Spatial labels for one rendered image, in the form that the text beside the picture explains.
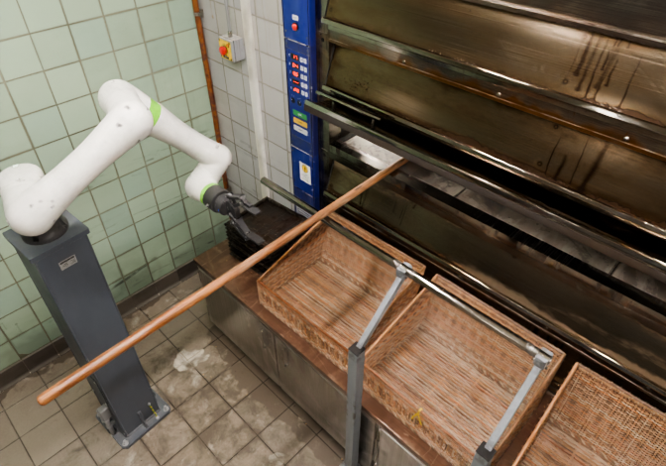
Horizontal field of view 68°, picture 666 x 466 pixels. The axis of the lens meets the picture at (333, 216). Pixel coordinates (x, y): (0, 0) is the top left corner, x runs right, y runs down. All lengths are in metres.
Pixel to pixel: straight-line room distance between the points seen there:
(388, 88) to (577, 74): 0.67
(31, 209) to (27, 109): 0.88
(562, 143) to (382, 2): 0.74
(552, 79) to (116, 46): 1.84
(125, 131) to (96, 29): 0.98
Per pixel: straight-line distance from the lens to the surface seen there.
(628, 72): 1.47
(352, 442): 2.17
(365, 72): 1.93
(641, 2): 1.44
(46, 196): 1.65
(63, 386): 1.49
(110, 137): 1.59
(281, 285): 2.35
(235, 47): 2.43
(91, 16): 2.48
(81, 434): 2.87
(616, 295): 1.77
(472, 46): 1.62
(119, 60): 2.57
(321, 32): 2.03
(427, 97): 1.78
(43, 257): 1.89
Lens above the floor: 2.32
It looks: 39 degrees down
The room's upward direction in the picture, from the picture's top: straight up
